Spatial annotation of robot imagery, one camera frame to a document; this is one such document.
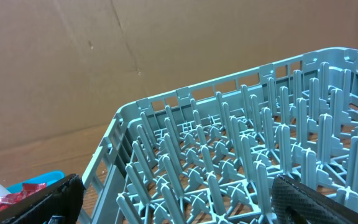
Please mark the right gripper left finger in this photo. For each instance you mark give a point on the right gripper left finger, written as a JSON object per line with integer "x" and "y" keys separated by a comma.
{"x": 60, "y": 202}

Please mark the grey dishwasher rack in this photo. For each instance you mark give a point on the grey dishwasher rack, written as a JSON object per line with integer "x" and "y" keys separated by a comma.
{"x": 210, "y": 152}

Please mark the teal serving tray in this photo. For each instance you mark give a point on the teal serving tray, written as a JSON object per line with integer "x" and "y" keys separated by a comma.
{"x": 48, "y": 178}

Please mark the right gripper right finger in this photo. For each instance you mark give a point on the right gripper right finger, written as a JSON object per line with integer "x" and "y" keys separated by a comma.
{"x": 294, "y": 202}

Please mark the red snack wrapper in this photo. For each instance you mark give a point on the red snack wrapper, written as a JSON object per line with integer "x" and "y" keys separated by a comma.
{"x": 27, "y": 190}

